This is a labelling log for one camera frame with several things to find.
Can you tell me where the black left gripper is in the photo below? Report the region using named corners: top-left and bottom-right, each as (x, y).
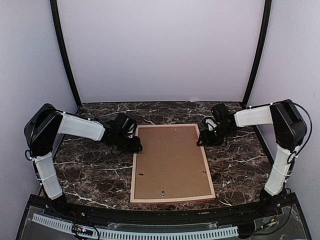
top-left (114, 132), bottom-right (143, 153)

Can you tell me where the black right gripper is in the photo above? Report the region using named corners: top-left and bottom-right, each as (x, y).
top-left (197, 123), bottom-right (234, 146)

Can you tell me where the brown cardboard backing board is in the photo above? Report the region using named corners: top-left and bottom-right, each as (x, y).
top-left (133, 125), bottom-right (212, 200)

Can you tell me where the pink wooden picture frame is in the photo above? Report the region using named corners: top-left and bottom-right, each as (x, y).
top-left (129, 123), bottom-right (216, 205)

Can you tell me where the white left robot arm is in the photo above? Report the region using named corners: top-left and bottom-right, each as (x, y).
top-left (24, 103), bottom-right (143, 218)

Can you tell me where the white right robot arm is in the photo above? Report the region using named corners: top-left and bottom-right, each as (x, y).
top-left (196, 99), bottom-right (312, 196)

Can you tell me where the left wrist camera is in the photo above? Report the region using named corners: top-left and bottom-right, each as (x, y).
top-left (114, 112), bottom-right (137, 134)

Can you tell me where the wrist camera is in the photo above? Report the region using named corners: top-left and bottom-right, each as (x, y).
top-left (114, 112), bottom-right (137, 134)
top-left (210, 103), bottom-right (229, 123)

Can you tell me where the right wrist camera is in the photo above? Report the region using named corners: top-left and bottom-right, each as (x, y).
top-left (210, 103), bottom-right (229, 123)

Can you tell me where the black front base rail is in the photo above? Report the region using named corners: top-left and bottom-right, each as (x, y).
top-left (23, 193), bottom-right (305, 234)

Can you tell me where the white slotted cable duct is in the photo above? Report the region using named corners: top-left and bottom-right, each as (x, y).
top-left (31, 213), bottom-right (239, 240)

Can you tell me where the right black corner post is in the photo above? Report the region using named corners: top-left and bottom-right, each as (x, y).
top-left (241, 0), bottom-right (272, 108)

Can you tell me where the black corner post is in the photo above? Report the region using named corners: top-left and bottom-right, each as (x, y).
top-left (49, 0), bottom-right (82, 107)
top-left (241, 0), bottom-right (272, 108)

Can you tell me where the left black corner post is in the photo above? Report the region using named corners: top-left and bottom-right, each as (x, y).
top-left (49, 0), bottom-right (82, 107)

